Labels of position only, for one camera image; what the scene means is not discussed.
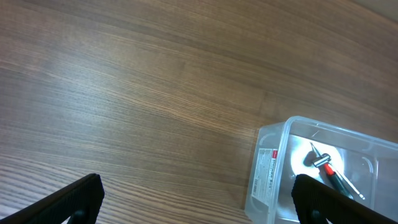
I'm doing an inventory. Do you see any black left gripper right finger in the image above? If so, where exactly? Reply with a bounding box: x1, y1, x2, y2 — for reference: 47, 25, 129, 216
291, 174, 397, 224

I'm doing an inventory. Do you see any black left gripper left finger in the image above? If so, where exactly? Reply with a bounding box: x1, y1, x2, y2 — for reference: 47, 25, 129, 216
1, 173, 104, 224

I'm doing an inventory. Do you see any black orange screwdriver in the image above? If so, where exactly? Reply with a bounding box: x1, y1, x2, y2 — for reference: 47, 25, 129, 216
310, 142, 354, 199

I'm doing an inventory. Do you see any clear plastic container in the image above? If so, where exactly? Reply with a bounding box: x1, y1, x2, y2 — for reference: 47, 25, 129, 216
244, 116, 397, 223

